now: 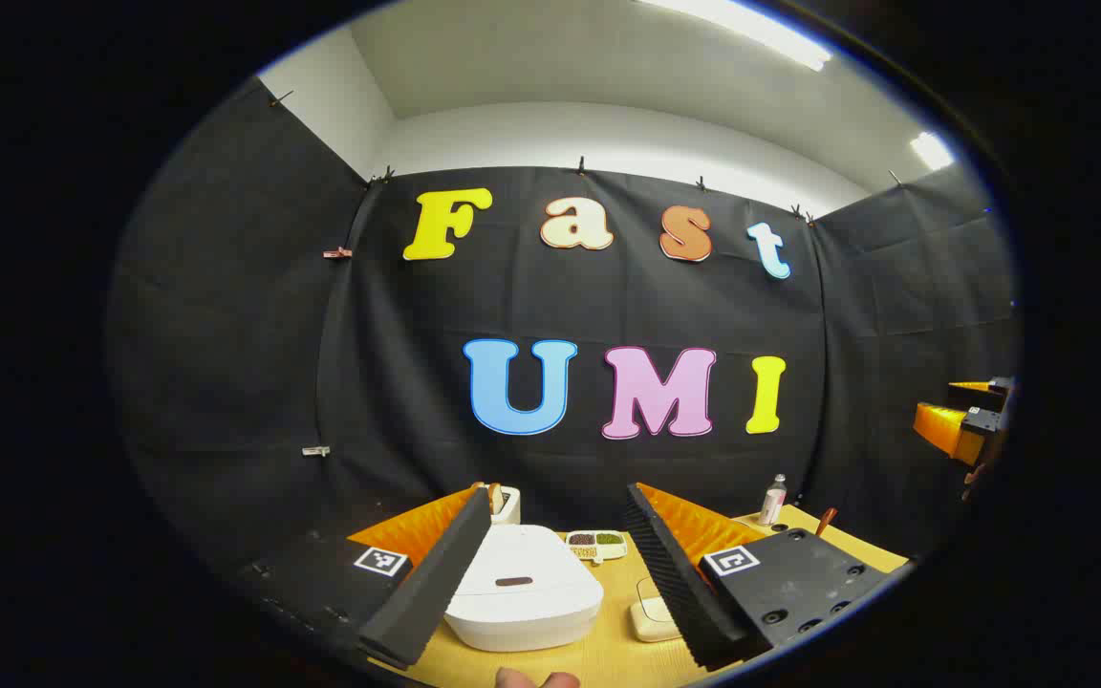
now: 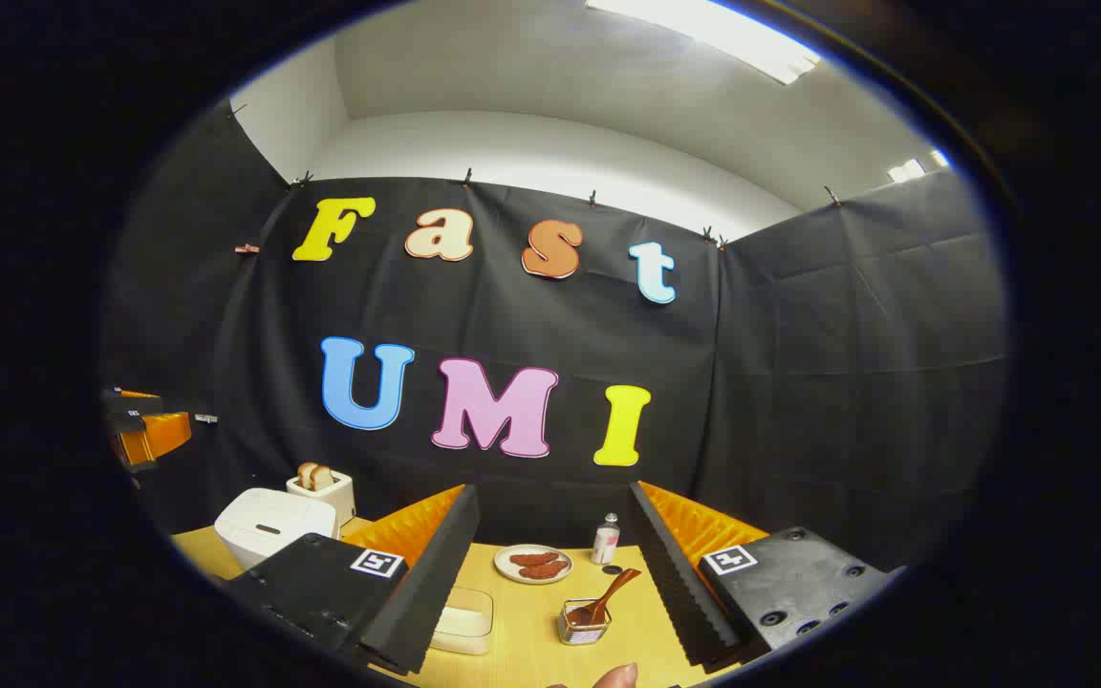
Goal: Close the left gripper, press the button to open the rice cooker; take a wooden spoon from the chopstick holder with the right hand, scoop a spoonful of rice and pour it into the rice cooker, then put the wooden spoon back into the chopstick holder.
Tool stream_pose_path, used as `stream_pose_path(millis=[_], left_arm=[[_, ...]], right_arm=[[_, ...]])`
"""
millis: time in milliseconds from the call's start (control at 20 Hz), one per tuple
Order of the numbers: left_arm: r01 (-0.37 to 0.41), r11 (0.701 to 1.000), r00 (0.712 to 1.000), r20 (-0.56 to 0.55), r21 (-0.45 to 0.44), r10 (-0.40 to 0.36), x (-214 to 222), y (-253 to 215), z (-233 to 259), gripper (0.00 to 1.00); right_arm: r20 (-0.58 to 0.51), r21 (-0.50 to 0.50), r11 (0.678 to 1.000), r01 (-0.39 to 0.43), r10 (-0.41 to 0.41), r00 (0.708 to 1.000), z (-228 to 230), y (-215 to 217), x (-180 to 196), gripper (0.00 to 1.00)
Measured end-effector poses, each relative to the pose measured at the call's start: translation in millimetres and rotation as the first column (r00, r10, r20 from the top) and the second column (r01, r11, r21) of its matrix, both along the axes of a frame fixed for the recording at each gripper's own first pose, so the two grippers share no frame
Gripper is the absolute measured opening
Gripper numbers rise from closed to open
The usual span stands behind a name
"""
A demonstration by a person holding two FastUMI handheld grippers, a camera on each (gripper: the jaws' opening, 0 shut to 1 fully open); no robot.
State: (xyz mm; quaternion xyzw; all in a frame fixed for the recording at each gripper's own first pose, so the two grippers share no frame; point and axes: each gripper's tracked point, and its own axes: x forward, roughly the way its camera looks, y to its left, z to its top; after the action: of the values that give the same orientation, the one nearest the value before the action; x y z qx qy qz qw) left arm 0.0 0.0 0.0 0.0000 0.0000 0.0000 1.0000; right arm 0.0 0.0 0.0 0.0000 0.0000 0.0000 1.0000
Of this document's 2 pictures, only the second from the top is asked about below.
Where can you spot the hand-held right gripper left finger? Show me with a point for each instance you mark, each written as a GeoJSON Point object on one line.
{"type": "Point", "coordinates": [436, 583]}

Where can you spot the brown wooden spoon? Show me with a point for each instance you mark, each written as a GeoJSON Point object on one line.
{"type": "Point", "coordinates": [613, 588]}

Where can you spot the white rice cooker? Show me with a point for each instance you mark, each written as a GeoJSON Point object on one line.
{"type": "Point", "coordinates": [269, 521]}

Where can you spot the small ceiling light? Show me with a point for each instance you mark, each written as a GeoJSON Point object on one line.
{"type": "Point", "coordinates": [914, 167]}

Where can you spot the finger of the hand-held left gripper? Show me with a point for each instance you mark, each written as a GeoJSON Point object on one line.
{"type": "Point", "coordinates": [163, 435]}
{"type": "Point", "coordinates": [130, 403]}

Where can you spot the black backdrop cloth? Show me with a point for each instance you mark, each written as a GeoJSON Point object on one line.
{"type": "Point", "coordinates": [799, 382]}

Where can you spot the clear plastic container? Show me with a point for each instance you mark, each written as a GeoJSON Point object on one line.
{"type": "Point", "coordinates": [463, 600]}

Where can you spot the toasted bread slice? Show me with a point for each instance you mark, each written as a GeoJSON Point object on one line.
{"type": "Point", "coordinates": [324, 478]}
{"type": "Point", "coordinates": [307, 476]}

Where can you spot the red sausage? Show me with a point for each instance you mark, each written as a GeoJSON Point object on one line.
{"type": "Point", "coordinates": [533, 558]}
{"type": "Point", "coordinates": [546, 570]}

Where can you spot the white toaster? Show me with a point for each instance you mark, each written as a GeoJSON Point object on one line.
{"type": "Point", "coordinates": [335, 502]}

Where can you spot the white round plate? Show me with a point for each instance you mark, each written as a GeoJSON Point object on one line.
{"type": "Point", "coordinates": [507, 571]}

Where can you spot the clear bottle with pink label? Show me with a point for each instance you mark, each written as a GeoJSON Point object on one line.
{"type": "Point", "coordinates": [606, 540]}

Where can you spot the white rice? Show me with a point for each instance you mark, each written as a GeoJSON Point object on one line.
{"type": "Point", "coordinates": [463, 633]}

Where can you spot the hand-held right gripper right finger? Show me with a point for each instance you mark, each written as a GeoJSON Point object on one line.
{"type": "Point", "coordinates": [675, 583]}

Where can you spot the long ceiling light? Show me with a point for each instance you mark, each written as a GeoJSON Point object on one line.
{"type": "Point", "coordinates": [723, 33]}

